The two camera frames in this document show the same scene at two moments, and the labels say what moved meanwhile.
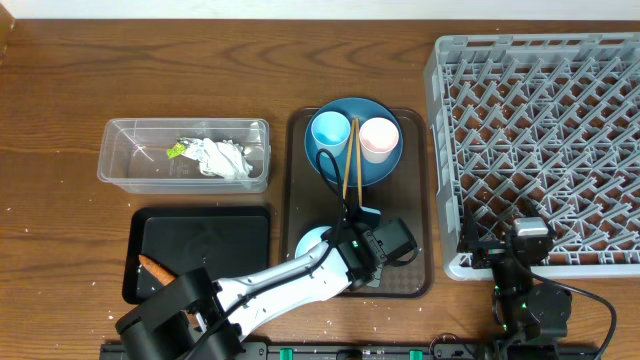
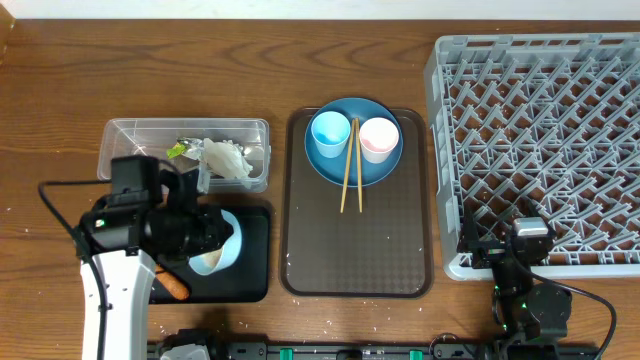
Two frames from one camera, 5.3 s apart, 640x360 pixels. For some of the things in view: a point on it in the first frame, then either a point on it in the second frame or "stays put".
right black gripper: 489,251 stays put
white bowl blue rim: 308,239 to 214,262
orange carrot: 160,272 stays put
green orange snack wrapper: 176,150 stays put
